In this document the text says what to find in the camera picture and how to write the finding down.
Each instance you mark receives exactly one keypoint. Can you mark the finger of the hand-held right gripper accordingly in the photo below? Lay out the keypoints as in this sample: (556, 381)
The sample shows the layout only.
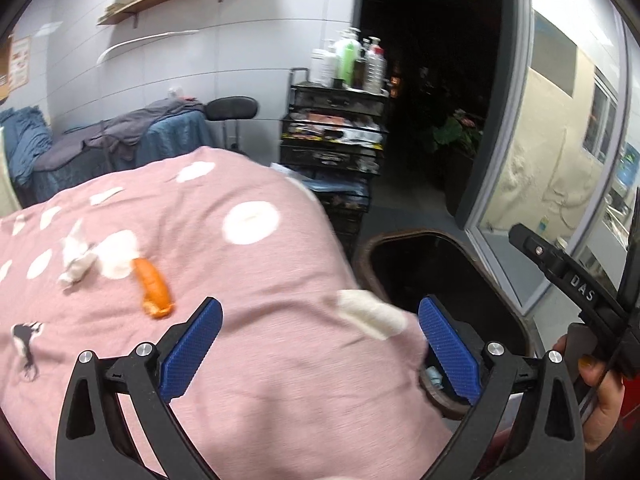
(575, 285)

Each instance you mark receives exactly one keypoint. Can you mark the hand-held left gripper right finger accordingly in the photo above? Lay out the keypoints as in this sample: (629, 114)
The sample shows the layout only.
(447, 350)

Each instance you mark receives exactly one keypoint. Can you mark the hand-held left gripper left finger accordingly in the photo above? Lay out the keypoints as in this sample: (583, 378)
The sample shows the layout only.
(192, 345)

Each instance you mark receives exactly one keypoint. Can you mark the dark trash bin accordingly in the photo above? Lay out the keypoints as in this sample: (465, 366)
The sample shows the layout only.
(450, 270)

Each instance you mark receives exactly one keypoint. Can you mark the person's right hand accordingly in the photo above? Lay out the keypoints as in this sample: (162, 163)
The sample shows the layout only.
(605, 400)

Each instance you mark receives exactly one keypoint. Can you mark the orange peel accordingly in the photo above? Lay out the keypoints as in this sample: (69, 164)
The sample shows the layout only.
(155, 287)

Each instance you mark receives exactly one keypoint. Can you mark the pink spotted blanket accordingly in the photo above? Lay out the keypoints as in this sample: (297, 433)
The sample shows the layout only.
(250, 285)

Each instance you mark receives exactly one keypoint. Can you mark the glass door panel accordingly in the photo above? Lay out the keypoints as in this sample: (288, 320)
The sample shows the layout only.
(550, 160)

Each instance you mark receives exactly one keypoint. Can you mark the crumpled white tissue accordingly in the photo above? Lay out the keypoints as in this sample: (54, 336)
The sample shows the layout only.
(75, 260)

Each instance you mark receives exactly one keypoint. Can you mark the potted plant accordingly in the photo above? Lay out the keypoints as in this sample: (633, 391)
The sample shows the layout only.
(457, 135)

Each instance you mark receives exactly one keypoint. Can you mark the blue covered massage bed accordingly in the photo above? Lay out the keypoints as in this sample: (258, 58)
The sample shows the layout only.
(170, 137)

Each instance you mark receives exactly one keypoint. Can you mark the grey towel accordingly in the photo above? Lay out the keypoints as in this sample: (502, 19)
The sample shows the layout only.
(125, 130)

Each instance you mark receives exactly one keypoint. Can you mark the black storage cart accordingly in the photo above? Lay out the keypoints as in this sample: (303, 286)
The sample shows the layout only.
(325, 157)

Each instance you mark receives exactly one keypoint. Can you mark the black stool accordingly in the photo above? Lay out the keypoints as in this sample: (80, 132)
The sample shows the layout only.
(232, 107)

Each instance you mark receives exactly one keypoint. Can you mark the pile of blue bedding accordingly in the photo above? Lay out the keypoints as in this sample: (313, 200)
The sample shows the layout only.
(25, 140)

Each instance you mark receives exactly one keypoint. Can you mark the clear bottle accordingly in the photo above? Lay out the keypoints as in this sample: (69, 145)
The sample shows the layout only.
(375, 70)

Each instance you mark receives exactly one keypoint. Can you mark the dark bottle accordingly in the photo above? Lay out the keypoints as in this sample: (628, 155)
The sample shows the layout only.
(360, 70)

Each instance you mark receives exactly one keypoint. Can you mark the white jar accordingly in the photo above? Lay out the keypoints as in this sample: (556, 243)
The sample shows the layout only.
(324, 67)

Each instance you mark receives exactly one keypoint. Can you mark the green pump bottle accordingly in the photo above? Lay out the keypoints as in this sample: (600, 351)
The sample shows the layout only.
(349, 57)

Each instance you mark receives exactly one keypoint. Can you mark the white arc lamp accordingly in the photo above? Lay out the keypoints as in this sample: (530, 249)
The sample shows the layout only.
(145, 39)

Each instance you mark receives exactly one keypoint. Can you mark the wall poster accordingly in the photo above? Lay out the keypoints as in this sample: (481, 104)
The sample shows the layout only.
(19, 62)

